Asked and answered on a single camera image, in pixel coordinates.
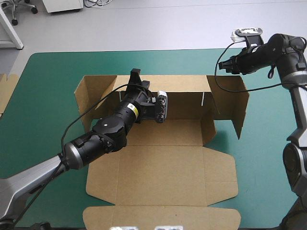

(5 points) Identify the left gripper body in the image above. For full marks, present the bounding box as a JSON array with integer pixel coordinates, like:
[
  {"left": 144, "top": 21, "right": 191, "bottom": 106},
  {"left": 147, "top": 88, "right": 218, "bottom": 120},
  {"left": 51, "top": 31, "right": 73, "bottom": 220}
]
[{"left": 120, "top": 80, "right": 157, "bottom": 121}]

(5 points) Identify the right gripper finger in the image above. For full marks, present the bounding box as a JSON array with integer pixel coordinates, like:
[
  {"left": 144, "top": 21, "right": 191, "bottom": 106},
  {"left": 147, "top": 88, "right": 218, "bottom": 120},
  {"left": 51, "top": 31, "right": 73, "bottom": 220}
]
[{"left": 218, "top": 59, "right": 233, "bottom": 72}]

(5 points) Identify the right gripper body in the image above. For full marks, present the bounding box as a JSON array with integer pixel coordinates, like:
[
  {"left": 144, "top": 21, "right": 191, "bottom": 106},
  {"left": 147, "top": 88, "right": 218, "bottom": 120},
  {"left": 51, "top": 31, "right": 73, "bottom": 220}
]
[{"left": 229, "top": 45, "right": 266, "bottom": 75}]

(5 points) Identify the brown cardboard box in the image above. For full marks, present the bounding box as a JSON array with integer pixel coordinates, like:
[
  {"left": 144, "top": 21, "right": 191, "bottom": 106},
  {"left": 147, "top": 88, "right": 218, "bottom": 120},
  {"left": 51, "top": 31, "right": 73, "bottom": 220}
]
[{"left": 73, "top": 74, "right": 250, "bottom": 230}]

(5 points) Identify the white cabinet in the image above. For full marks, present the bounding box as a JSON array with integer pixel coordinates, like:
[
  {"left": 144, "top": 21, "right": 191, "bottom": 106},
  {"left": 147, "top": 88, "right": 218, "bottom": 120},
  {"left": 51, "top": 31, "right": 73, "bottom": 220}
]
[{"left": 42, "top": 0, "right": 83, "bottom": 15}]

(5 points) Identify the flat brown cardboard sheet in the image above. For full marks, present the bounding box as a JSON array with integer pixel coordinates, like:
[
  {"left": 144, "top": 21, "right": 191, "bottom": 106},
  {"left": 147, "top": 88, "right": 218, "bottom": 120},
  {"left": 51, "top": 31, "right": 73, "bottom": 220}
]
[{"left": 0, "top": 73, "right": 20, "bottom": 118}]

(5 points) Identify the black office chair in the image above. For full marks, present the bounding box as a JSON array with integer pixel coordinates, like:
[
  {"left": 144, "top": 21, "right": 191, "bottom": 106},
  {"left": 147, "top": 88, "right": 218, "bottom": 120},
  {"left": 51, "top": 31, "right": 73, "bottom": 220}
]
[{"left": 0, "top": 0, "right": 39, "bottom": 26}]

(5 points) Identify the black cable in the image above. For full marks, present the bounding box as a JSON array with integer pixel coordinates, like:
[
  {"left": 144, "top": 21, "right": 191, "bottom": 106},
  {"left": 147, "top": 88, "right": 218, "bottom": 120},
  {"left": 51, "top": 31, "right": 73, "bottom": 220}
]
[
  {"left": 214, "top": 41, "right": 293, "bottom": 93},
  {"left": 9, "top": 83, "right": 130, "bottom": 228}
]

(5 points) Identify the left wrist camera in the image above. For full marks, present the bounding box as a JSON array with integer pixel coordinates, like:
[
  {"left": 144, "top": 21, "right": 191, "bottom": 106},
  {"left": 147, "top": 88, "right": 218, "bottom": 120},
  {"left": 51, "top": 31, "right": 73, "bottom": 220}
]
[{"left": 155, "top": 90, "right": 169, "bottom": 124}]

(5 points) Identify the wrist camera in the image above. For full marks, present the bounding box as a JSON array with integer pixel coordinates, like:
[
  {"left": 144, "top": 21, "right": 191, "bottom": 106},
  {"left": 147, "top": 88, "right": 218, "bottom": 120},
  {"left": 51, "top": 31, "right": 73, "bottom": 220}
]
[
  {"left": 230, "top": 27, "right": 263, "bottom": 44},
  {"left": 155, "top": 90, "right": 169, "bottom": 124}
]

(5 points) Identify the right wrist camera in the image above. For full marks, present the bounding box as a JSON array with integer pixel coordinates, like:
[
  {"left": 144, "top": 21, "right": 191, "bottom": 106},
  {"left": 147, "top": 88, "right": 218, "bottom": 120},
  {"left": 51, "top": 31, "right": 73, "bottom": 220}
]
[{"left": 230, "top": 27, "right": 263, "bottom": 44}]

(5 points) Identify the white cable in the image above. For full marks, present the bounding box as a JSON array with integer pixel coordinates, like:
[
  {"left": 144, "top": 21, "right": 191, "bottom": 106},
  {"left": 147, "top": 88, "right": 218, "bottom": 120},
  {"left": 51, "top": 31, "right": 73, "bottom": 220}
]
[{"left": 83, "top": 0, "right": 114, "bottom": 7}]

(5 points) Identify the white table frame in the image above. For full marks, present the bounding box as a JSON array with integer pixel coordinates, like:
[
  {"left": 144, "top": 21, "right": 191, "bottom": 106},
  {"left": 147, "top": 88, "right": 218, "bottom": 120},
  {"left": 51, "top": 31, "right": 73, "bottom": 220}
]
[{"left": 0, "top": 6, "right": 24, "bottom": 50}]

